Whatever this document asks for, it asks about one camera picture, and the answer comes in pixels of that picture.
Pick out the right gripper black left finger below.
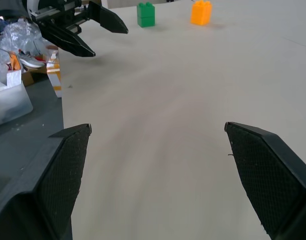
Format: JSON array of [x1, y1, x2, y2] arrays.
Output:
[[0, 123, 92, 240]]

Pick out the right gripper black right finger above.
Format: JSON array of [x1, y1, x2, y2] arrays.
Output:
[[224, 121, 306, 240]]

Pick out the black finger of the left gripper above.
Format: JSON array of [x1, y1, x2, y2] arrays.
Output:
[[87, 0, 129, 35], [38, 20, 96, 58]]

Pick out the green toy building block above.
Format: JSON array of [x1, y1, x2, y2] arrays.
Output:
[[136, 2, 156, 28]]

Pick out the white and orange carton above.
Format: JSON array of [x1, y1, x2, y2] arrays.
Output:
[[46, 46, 62, 99]]

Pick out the crumpled clear plastic bag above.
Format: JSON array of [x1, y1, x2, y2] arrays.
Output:
[[0, 18, 45, 55]]

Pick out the translucent plastic storage bin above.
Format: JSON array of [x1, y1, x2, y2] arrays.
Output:
[[0, 34, 34, 129]]

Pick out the yellow toy building block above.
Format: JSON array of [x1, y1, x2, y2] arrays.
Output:
[[190, 0, 213, 27]]

